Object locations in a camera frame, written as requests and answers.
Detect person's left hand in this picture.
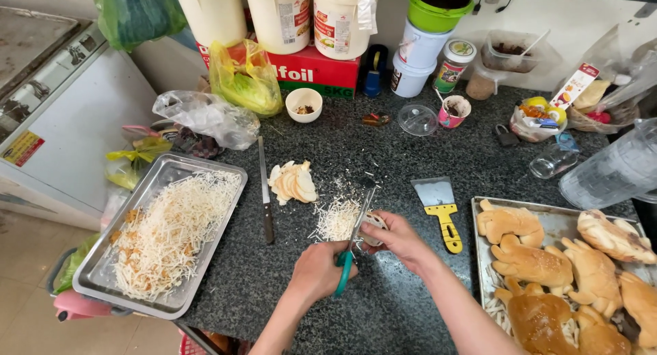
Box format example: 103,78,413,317
287,240,360,306

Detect person's right hand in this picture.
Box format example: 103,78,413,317
360,210,438,275

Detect white bread slice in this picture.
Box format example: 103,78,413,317
358,211,389,247

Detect teal handled scissors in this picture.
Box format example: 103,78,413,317
333,187,378,300

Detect pile of shredded bread strips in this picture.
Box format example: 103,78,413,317
308,176,382,244

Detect stack of sliced bread rounds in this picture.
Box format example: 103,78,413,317
268,160,319,206

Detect bread strips under buns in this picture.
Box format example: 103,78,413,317
484,265,582,346

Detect clear plastic dome lid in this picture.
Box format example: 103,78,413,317
397,105,439,137

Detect group of shaped brown buns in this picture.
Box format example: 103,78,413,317
476,198,657,355

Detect pink paper cup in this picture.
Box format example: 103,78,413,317
437,95,472,129

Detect red plastic crate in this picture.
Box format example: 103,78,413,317
178,328,216,355

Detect grey padlock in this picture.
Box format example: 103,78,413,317
494,124,520,148

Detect heap of bread shreds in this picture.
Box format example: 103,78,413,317
109,170,242,302

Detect steel tray holding buns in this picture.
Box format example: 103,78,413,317
471,196,657,355

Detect white tub with dark label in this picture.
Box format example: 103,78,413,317
390,51,437,98

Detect small clear glass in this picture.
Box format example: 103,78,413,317
529,144,580,180

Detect small white bowl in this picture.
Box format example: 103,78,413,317
285,88,323,124

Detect blue tape dispenser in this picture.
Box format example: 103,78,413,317
362,44,389,98

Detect clear jar of brown powder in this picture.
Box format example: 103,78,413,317
465,57,506,101

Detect dark patterned cloth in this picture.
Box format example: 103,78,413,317
172,127,224,160

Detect plastic bag of yellow packets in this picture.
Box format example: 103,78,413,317
510,96,568,143

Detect jar with white lid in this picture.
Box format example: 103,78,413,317
434,39,477,94

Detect steel tray holding bread shreds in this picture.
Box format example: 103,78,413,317
72,151,248,321

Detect clear crumpled plastic bag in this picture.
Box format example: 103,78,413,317
152,90,261,151

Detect red cardboard carton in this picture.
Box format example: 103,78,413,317
195,33,361,100

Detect white tub with blue tint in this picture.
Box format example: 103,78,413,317
398,18,455,69

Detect yellow green plastic bag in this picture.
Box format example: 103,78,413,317
105,137,174,192

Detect clear plastic box with spoon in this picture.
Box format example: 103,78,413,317
480,29,552,74

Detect large clear plastic pitcher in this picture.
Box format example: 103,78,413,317
558,118,657,210

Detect pink plastic utensil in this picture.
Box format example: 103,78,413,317
121,124,161,140

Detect white bucket with plastic liner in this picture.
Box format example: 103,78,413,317
310,0,384,61

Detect green plastic bucket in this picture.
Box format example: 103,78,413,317
407,0,475,34

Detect light green bag in basket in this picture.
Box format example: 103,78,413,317
53,233,101,295

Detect basket of plastic bags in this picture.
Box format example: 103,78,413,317
549,24,657,135

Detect white bucket with small label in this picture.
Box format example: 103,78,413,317
241,0,312,55

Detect plain white plastic bucket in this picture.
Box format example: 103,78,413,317
171,0,248,49

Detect yellow handled metal scraper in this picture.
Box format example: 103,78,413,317
411,177,464,254

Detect long knife with dark handle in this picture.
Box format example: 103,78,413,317
258,135,275,245

